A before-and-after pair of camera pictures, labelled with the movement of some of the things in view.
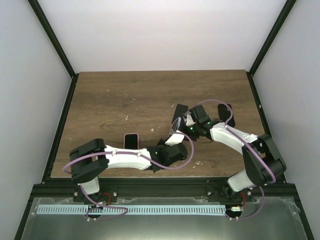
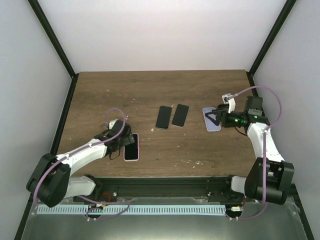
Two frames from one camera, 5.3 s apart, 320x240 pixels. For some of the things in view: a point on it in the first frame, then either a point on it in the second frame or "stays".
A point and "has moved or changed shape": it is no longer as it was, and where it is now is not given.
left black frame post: [47, 28] stays
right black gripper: [181, 129] to [223, 112]
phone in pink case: [131, 141] stays
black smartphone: [180, 109] stays
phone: [175, 125] has moved or changed shape
